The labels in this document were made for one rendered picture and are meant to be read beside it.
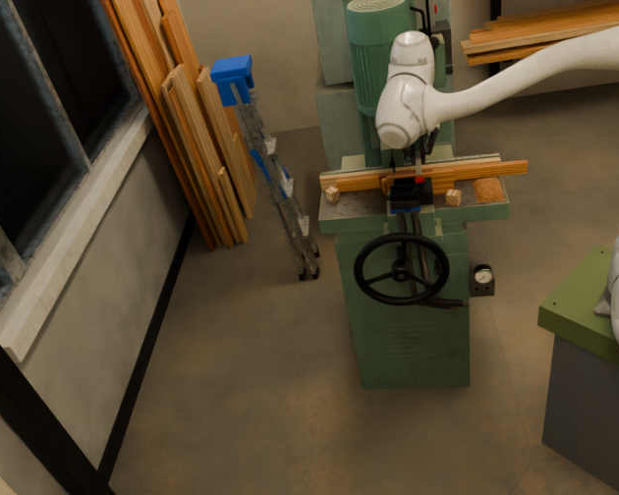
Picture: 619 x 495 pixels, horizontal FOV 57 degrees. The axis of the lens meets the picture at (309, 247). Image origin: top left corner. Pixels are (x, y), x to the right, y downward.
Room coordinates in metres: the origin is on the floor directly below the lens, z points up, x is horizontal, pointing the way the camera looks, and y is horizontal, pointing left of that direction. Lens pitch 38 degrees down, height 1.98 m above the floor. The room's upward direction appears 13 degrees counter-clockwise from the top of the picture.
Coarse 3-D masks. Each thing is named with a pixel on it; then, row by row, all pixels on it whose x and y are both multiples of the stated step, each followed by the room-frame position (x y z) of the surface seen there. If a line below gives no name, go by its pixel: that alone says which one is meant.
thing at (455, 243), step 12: (348, 156) 2.06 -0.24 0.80; (360, 156) 2.04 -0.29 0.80; (432, 156) 1.91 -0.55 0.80; (444, 156) 1.89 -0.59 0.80; (348, 168) 1.97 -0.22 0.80; (336, 240) 1.53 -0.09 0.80; (444, 240) 1.43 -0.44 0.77; (456, 240) 1.42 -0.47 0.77; (468, 240) 1.41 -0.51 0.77; (336, 252) 1.51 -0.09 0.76; (348, 252) 1.50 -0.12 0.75; (372, 252) 1.49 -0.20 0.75; (384, 252) 1.48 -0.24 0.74; (432, 252) 1.44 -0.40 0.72; (456, 252) 1.42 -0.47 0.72
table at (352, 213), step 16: (352, 192) 1.64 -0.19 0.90; (368, 192) 1.61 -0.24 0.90; (464, 192) 1.49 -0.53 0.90; (320, 208) 1.59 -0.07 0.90; (336, 208) 1.57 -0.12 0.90; (352, 208) 1.54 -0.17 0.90; (368, 208) 1.52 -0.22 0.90; (384, 208) 1.50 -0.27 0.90; (448, 208) 1.43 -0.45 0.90; (464, 208) 1.41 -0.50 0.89; (480, 208) 1.40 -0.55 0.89; (496, 208) 1.39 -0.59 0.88; (320, 224) 1.52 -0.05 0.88; (336, 224) 1.51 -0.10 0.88; (352, 224) 1.50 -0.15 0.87; (368, 224) 1.48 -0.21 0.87; (384, 224) 1.46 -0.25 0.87; (432, 240) 1.35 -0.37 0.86
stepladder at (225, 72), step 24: (216, 72) 2.36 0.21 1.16; (240, 72) 2.34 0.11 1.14; (240, 96) 2.33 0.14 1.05; (240, 120) 2.34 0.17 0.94; (264, 144) 2.36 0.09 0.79; (264, 168) 2.32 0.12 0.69; (288, 192) 2.36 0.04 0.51; (288, 216) 2.30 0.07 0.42; (288, 240) 2.31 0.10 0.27; (312, 240) 2.47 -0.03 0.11; (312, 264) 2.30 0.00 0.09
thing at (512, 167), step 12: (444, 168) 1.59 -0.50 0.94; (456, 168) 1.58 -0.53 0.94; (468, 168) 1.56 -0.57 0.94; (480, 168) 1.55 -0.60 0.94; (492, 168) 1.54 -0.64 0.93; (504, 168) 1.53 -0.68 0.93; (516, 168) 1.52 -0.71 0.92; (348, 180) 1.66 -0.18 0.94; (360, 180) 1.64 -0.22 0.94; (372, 180) 1.63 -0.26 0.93; (456, 180) 1.57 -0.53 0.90
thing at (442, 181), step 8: (392, 176) 1.56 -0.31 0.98; (400, 176) 1.55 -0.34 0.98; (408, 176) 1.54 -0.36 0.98; (416, 176) 1.53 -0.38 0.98; (424, 176) 1.52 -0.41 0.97; (432, 176) 1.52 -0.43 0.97; (440, 176) 1.51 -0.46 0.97; (448, 176) 1.51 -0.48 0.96; (392, 184) 1.55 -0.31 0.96; (432, 184) 1.52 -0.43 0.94; (440, 184) 1.51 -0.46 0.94; (448, 184) 1.51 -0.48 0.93; (440, 192) 1.51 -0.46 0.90
